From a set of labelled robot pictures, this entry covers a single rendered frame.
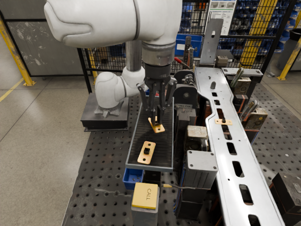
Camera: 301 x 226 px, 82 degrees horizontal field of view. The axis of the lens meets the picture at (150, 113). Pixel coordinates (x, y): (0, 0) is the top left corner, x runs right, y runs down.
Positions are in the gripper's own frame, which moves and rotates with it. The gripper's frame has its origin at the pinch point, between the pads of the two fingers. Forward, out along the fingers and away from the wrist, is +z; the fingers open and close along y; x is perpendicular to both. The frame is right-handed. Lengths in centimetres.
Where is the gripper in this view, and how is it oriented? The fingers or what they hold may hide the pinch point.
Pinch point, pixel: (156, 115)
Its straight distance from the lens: 62.2
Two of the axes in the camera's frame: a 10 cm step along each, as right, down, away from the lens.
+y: 9.5, -2.0, 2.5
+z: 0.0, 7.7, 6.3
